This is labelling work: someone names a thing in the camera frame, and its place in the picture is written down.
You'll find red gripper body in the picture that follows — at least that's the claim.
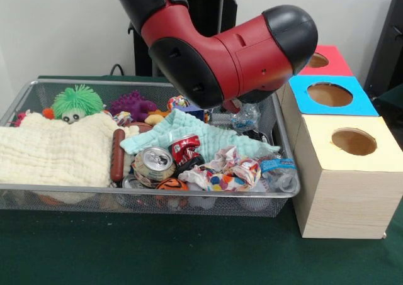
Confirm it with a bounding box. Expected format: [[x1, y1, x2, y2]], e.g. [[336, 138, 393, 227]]
[[222, 98, 242, 113]]

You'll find clear crushed plastic bottle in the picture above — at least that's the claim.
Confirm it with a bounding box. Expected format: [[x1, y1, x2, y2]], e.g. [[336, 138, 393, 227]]
[[231, 104, 262, 134]]

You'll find mint green cloth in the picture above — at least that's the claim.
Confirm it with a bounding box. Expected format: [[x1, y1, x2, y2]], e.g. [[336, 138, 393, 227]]
[[120, 108, 281, 160]]

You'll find wooden box with three holes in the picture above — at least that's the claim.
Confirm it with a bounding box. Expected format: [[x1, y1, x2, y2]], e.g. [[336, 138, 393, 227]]
[[276, 45, 403, 239]]

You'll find shallow mesh bin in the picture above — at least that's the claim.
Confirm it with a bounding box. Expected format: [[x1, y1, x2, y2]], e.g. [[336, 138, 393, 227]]
[[0, 79, 300, 218]]

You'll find blue toy block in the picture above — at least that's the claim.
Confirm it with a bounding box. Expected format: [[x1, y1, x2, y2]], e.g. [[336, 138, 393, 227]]
[[182, 106, 205, 121]]

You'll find crushed black can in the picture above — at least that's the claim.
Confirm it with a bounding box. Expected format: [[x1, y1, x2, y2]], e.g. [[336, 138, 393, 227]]
[[248, 129, 268, 143]]

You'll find crushed red cola can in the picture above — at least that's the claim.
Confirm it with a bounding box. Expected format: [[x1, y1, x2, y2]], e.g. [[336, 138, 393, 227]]
[[167, 133, 205, 168]]

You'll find crumpled colourful dotted paper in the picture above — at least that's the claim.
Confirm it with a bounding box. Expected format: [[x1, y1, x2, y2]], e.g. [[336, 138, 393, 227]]
[[178, 145, 262, 192]]

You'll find brown toy football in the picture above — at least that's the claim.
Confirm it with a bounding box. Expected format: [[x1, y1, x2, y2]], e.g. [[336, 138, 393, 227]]
[[124, 122, 152, 135]]

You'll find orange tiger-striped ball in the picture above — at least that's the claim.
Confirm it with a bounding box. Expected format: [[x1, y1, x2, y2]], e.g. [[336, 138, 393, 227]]
[[156, 177, 190, 191]]

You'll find crushed beige drink can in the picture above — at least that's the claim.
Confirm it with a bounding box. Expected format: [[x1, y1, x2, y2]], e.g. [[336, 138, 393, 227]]
[[130, 146, 177, 189]]

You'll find purple spiky toy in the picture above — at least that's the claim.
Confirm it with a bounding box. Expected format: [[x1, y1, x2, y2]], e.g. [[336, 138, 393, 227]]
[[108, 91, 158, 122]]

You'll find brown toy hot dog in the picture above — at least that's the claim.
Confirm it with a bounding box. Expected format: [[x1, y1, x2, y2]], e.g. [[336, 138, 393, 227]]
[[110, 128, 126, 182]]

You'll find small silver can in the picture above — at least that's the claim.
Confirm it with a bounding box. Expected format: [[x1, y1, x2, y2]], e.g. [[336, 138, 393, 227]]
[[122, 174, 142, 189]]

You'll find green spiky puffer toy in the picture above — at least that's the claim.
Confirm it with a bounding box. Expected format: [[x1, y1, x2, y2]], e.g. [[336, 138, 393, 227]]
[[52, 84, 105, 125]]

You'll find dark green side table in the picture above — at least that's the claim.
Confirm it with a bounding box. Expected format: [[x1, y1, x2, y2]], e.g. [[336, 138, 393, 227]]
[[373, 84, 403, 131]]

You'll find cream knitted cloth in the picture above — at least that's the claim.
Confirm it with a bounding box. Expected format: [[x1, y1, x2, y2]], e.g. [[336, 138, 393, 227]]
[[0, 110, 139, 187]]

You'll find colourful knotted rope toy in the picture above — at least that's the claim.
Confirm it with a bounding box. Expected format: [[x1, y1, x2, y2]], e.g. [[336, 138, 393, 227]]
[[166, 95, 191, 111]]

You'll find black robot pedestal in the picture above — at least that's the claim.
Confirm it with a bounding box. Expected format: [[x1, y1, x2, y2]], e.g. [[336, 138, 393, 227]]
[[127, 0, 237, 77]]

